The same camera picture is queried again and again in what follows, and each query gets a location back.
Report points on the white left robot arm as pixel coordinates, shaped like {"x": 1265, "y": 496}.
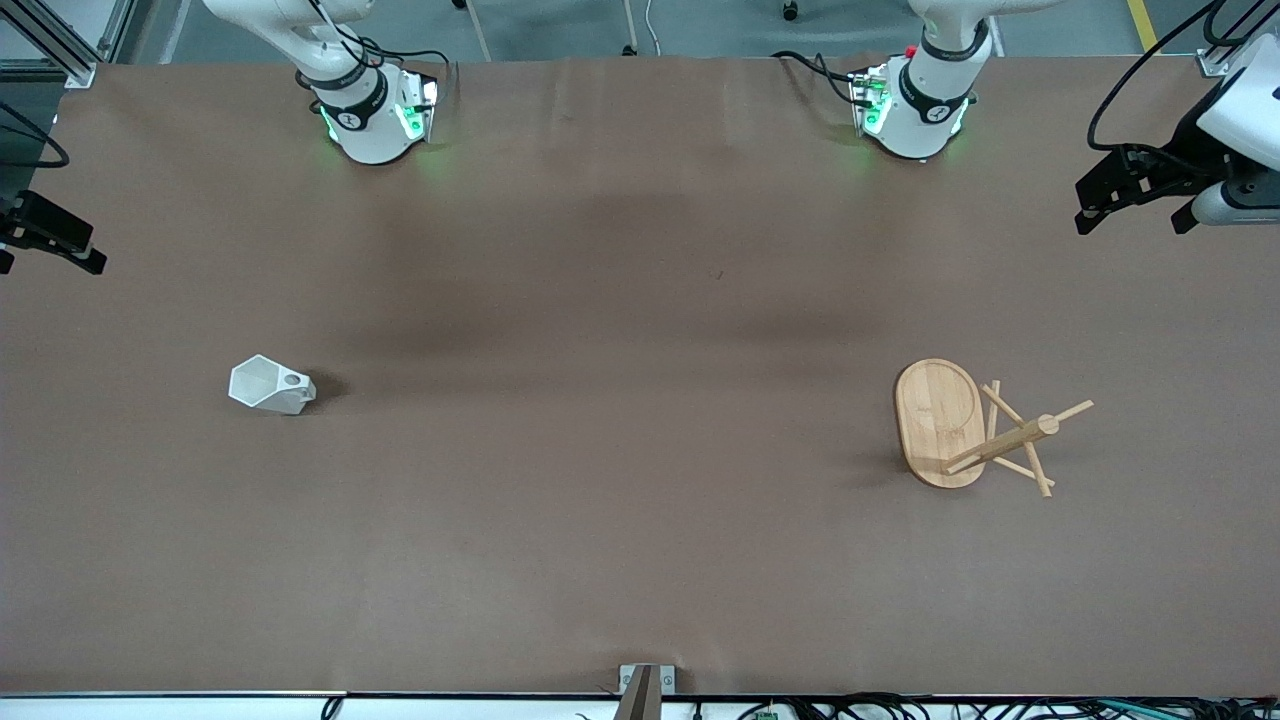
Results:
{"x": 925, "y": 120}

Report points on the aluminium camera mount post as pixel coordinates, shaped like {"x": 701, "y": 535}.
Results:
{"x": 645, "y": 690}

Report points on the aluminium frame profile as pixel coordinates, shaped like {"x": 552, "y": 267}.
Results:
{"x": 60, "y": 50}
{"x": 1212, "y": 62}

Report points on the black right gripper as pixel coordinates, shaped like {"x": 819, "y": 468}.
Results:
{"x": 40, "y": 224}

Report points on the white faceted cup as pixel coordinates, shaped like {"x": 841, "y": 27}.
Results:
{"x": 262, "y": 385}

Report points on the wooden cup rack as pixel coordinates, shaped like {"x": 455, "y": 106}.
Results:
{"x": 935, "y": 420}

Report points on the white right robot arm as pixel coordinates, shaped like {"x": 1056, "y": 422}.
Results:
{"x": 372, "y": 135}

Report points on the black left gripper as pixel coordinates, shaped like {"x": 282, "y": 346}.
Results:
{"x": 1178, "y": 158}

